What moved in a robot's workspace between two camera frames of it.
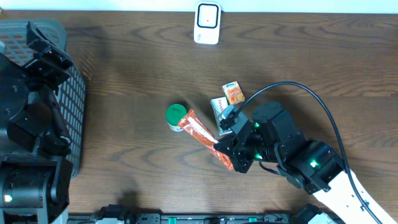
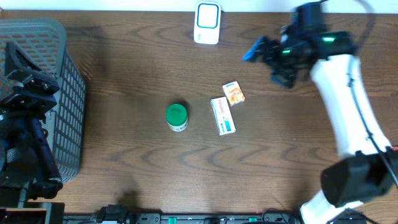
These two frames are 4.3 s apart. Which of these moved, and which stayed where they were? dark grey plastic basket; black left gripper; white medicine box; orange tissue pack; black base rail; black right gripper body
Moved: black right gripper body; black left gripper
Stayed: white medicine box; orange tissue pack; dark grey plastic basket; black base rail
